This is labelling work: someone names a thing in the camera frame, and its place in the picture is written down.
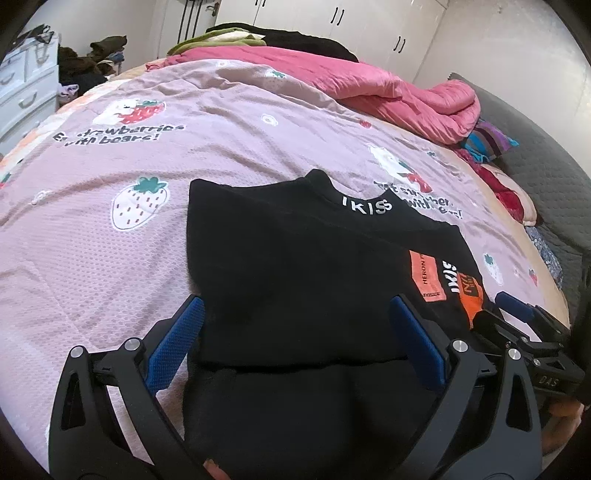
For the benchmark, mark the blue floral cloth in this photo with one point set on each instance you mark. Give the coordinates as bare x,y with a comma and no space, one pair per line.
547,256

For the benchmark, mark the person's right hand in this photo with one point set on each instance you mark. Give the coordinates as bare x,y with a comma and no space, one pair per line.
563,413

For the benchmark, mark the black sweater with orange cuffs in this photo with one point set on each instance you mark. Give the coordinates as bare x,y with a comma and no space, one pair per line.
300,277

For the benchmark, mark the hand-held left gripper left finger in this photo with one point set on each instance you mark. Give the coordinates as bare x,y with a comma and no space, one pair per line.
178,334

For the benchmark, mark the green blanket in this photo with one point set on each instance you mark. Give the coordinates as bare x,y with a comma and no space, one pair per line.
207,44

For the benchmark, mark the grey quilted headboard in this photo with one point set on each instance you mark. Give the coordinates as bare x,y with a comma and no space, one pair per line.
540,166

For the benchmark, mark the black cloth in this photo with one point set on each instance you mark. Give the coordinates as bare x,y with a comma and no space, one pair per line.
304,44

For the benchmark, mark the pile of dark clothes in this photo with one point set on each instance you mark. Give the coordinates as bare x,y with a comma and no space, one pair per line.
87,62

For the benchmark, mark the peach bed sheet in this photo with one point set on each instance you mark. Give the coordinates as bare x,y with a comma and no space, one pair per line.
512,240

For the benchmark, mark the pink strawberry printed bed cover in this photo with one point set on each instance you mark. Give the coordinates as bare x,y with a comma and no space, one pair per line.
115,258

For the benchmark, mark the white drawer cabinet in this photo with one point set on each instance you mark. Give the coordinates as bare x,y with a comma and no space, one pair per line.
23,87

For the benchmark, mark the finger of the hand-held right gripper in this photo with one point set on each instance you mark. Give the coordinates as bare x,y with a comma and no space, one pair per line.
494,325
517,307

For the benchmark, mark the colourful striped cloth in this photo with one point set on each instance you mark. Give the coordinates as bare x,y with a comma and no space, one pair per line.
489,141

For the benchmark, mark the white wardrobe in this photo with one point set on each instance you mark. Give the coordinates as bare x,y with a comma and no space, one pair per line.
360,27

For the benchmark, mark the red cloth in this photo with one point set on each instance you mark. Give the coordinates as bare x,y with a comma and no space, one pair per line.
505,194

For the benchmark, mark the pink quilt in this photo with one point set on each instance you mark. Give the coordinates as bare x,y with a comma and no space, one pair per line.
369,87

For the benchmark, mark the white door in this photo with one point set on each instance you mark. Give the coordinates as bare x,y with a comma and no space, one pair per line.
194,18

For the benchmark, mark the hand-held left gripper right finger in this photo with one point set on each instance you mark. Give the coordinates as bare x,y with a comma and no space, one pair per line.
418,337

